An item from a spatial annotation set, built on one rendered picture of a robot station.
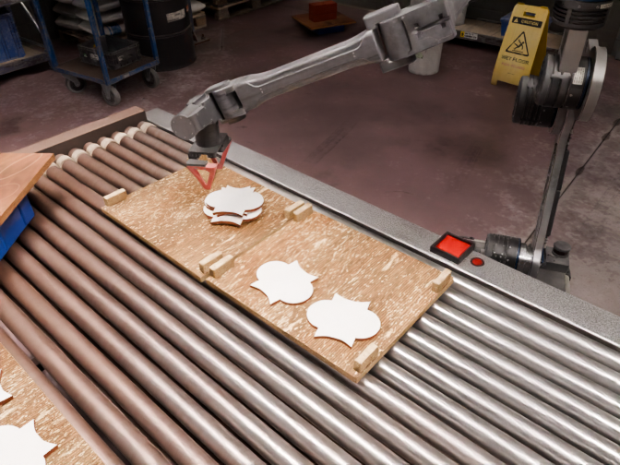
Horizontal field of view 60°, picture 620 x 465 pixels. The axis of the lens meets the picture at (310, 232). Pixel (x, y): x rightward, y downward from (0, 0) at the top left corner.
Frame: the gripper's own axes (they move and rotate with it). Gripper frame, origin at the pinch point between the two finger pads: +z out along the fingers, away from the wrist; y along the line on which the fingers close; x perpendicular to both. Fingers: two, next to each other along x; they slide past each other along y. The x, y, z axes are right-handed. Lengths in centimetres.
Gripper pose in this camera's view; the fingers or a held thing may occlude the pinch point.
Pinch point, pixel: (213, 175)
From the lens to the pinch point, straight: 133.8
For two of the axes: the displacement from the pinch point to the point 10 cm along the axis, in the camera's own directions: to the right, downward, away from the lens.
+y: 1.6, -5.9, 7.9
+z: 0.2, 8.0, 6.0
